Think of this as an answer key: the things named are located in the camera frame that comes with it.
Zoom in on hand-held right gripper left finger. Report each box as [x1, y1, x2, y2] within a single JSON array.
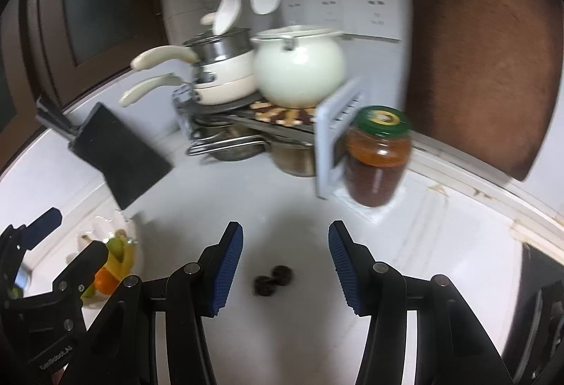
[[57, 221, 244, 385]]

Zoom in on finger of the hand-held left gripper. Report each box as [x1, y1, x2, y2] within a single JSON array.
[[53, 242, 109, 302], [0, 207, 62, 262]]

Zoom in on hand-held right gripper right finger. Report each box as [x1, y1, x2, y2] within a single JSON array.
[[328, 220, 514, 385]]

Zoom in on large orange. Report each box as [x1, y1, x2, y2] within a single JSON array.
[[94, 267, 119, 294]]

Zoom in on clear glass bowl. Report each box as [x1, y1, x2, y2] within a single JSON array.
[[66, 209, 144, 311]]

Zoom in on black knife block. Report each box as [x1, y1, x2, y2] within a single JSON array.
[[68, 102, 173, 210]]

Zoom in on glass jar with green lid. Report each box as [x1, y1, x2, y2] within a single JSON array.
[[344, 106, 412, 208]]

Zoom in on stainless steel pan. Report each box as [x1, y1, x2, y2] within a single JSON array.
[[187, 129, 269, 163]]

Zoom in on stainless steel stockpot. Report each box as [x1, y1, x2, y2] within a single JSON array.
[[269, 140, 318, 178]]

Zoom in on white plastic slotted rack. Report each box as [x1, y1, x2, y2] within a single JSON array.
[[315, 77, 397, 224]]

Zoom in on grey metal pot rack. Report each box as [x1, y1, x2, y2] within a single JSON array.
[[172, 85, 327, 157]]

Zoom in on brown patterned trivet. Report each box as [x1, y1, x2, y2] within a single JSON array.
[[249, 100, 318, 126]]

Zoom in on cream saucepan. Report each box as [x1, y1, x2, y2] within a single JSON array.
[[130, 45, 256, 84]]

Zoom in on cream round pot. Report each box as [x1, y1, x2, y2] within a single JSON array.
[[251, 26, 347, 108]]

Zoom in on dark brown cabinet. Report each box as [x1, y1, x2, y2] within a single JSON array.
[[0, 0, 170, 134]]

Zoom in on stainless steel steamer pot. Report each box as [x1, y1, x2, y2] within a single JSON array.
[[183, 27, 252, 62]]

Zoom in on brown wooden cutting board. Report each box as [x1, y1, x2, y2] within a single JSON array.
[[405, 0, 564, 182]]

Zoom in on black knife handles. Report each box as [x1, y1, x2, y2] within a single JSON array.
[[35, 95, 82, 141]]

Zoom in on white wall socket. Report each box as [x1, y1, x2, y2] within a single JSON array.
[[346, 0, 403, 39], [311, 0, 347, 29], [282, 0, 309, 26]]

